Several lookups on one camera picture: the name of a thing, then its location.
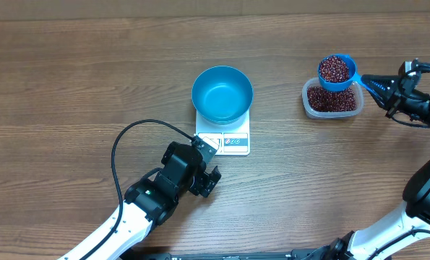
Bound teal plastic bowl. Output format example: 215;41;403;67
192;66;254;124

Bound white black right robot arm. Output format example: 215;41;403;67
308;68;430;259

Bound clear plastic container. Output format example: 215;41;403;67
302;77;364;119

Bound white digital kitchen scale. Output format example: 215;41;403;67
196;111;251;156

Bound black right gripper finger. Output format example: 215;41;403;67
361;74;400;90
366;87;392;111

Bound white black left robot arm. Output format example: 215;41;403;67
62;137;221;260

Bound blue plastic measuring scoop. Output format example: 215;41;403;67
317;53;377;96

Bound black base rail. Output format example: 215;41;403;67
120;247;392;260

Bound red adzuki beans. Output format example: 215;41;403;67
307;56;357;112

